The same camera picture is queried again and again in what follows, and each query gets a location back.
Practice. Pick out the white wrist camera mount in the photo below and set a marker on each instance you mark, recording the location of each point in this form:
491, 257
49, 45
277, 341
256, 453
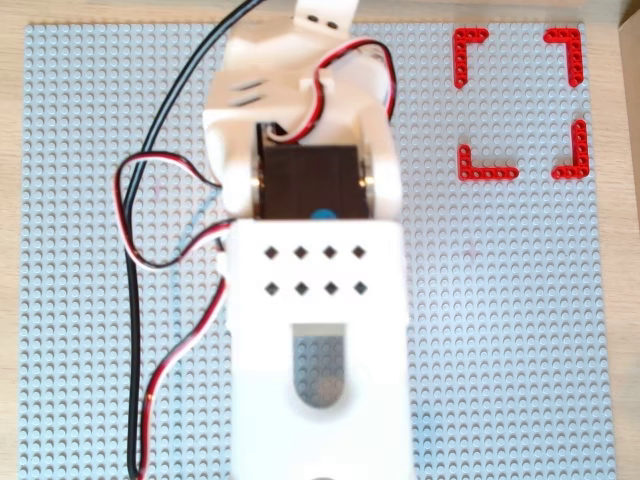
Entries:
325, 15

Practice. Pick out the red L-shaped Lego beam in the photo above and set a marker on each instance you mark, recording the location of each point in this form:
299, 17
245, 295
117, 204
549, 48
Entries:
576, 60
487, 173
460, 60
580, 150

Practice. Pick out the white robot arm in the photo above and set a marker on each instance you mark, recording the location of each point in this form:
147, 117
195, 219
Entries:
320, 310

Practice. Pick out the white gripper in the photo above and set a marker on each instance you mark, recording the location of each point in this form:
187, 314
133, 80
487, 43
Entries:
327, 17

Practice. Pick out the grey Lego baseplate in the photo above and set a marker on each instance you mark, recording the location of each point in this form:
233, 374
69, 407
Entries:
500, 300

